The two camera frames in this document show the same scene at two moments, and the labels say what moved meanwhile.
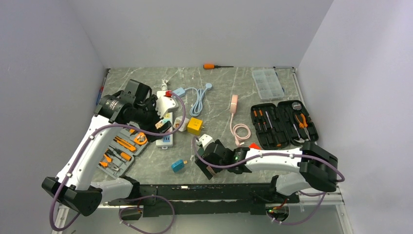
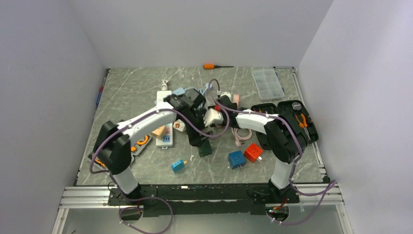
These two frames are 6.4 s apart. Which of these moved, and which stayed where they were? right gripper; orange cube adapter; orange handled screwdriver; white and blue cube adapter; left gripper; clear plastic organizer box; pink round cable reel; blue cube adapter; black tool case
Moved: left gripper; orange cube adapter; right gripper
Stayed: clear plastic organizer box; white and blue cube adapter; blue cube adapter; orange handled screwdriver; black tool case; pink round cable reel
